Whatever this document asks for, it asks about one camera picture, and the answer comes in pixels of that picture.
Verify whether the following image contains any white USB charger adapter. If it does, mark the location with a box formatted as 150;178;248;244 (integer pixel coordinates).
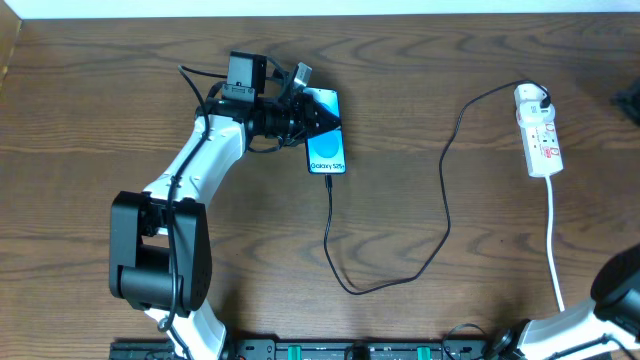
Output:
514;83;556;128

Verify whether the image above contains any blue screen Galaxy smartphone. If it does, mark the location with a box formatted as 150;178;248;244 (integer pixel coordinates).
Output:
304;88;347;175

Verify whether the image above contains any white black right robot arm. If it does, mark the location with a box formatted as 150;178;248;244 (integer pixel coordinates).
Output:
484;80;639;359

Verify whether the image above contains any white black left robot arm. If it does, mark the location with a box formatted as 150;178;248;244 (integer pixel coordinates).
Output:
109;51;341;359

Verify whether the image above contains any white extension power strip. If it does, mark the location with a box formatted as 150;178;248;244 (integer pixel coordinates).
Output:
515;83;565;179

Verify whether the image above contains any white power strip cord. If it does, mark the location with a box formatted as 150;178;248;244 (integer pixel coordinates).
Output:
544;174;566;314

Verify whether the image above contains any black left camera cable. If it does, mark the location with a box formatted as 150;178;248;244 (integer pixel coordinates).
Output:
157;54;294;360

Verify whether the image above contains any black USB charging cable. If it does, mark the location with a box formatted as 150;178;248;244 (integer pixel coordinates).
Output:
322;78;553;296

